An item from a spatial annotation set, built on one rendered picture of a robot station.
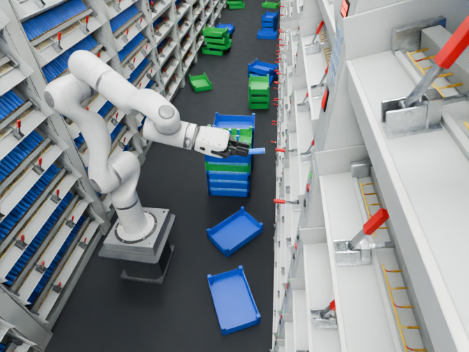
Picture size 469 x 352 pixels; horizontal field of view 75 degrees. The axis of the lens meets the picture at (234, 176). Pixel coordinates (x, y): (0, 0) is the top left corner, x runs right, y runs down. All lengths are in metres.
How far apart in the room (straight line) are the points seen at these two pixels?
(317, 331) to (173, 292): 1.32
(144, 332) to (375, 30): 1.63
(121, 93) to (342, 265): 0.83
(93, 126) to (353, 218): 1.06
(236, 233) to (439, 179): 1.80
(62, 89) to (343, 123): 1.00
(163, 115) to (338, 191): 0.57
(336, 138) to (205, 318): 1.40
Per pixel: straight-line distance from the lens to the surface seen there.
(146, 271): 1.80
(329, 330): 0.58
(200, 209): 2.15
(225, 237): 1.98
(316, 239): 0.66
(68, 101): 1.25
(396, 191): 0.24
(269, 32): 5.35
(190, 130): 0.96
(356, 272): 0.41
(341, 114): 0.46
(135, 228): 1.61
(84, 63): 1.13
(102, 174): 1.37
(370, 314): 0.39
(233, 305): 1.76
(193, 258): 1.92
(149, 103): 0.92
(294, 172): 1.11
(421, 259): 0.21
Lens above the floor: 1.60
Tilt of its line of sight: 42 degrees down
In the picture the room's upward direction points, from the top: 1 degrees counter-clockwise
